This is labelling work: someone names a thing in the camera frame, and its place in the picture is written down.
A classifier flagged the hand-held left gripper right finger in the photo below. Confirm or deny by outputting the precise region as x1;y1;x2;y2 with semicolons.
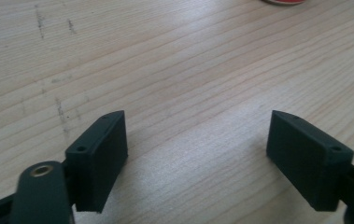
265;109;354;213

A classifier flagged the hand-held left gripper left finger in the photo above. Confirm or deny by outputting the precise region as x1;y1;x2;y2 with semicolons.
64;109;129;215

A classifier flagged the red round object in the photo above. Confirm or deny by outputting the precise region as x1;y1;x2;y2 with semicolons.
261;0;307;7

